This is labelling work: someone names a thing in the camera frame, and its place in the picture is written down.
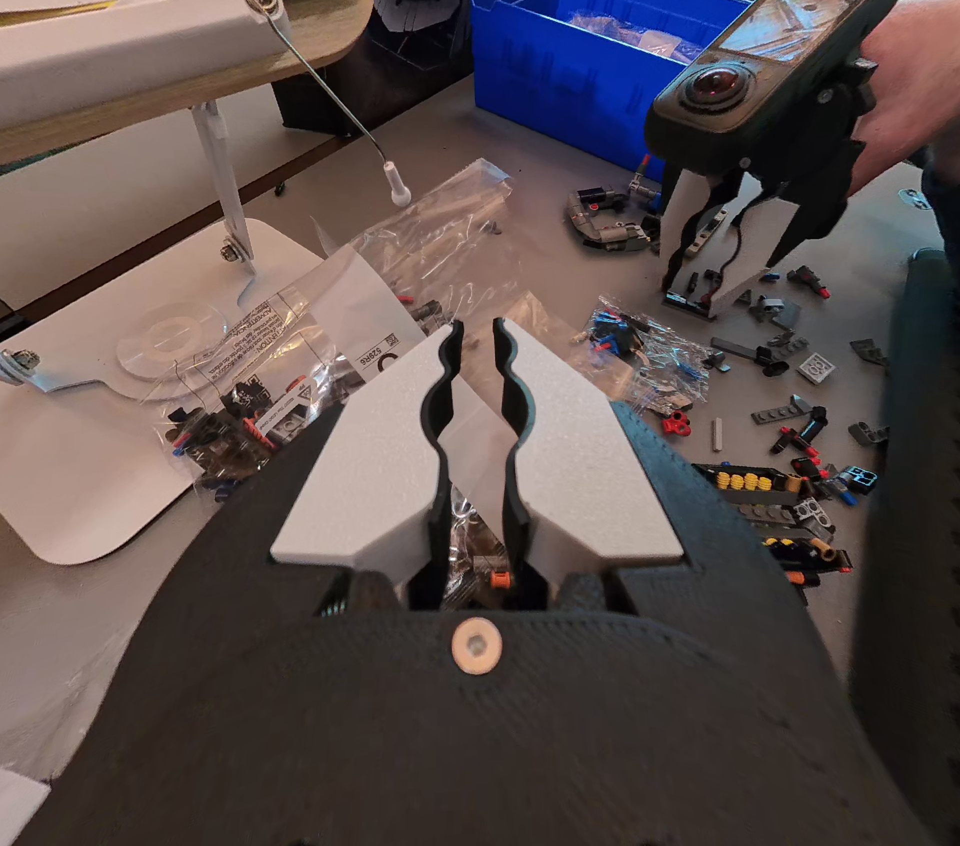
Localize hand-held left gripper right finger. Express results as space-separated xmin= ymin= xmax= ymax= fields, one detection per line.
xmin=493 ymin=317 xmax=684 ymax=609

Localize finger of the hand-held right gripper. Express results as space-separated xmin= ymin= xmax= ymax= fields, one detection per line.
xmin=660 ymin=168 xmax=726 ymax=297
xmin=703 ymin=199 xmax=801 ymax=320

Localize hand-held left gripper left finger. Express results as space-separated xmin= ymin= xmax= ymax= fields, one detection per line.
xmin=270 ymin=321 xmax=465 ymax=609

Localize black lego panel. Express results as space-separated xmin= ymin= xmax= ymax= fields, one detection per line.
xmin=663 ymin=289 xmax=723 ymax=322

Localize clear crimped plastic bag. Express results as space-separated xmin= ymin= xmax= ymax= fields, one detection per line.
xmin=352 ymin=157 xmax=526 ymax=337

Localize blue orange lego subassembly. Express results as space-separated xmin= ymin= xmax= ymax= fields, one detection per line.
xmin=628 ymin=154 xmax=665 ymax=204

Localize grey black lego subassembly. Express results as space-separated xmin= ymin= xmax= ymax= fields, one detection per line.
xmin=566 ymin=184 xmax=661 ymax=255

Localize partly built lego car chassis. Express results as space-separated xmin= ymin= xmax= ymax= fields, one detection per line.
xmin=693 ymin=462 xmax=855 ymax=607

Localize large clear lego parts bag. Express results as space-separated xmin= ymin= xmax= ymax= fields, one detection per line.
xmin=161 ymin=238 xmax=526 ymax=607

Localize scattered loose lego pieces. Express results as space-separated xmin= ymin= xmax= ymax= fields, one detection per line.
xmin=708 ymin=264 xmax=894 ymax=508

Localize person's right hand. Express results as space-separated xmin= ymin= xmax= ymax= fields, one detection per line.
xmin=847 ymin=0 xmax=960 ymax=196

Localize small clear bag blue pins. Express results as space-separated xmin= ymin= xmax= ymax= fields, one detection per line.
xmin=573 ymin=294 xmax=712 ymax=414

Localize crumpled clear plastic bag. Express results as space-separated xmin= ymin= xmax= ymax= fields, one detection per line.
xmin=566 ymin=9 xmax=706 ymax=63

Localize blue plastic bin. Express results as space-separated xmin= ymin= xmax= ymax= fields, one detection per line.
xmin=468 ymin=0 xmax=751 ymax=183

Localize clear round plastic disc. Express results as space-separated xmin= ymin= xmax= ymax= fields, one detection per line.
xmin=114 ymin=300 xmax=230 ymax=382

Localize dark perforated pad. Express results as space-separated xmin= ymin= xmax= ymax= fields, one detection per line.
xmin=847 ymin=249 xmax=960 ymax=846

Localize white wooden book stand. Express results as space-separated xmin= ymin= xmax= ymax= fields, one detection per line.
xmin=0 ymin=0 xmax=376 ymax=566

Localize metal page holder wire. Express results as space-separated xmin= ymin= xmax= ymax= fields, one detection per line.
xmin=243 ymin=0 xmax=414 ymax=210

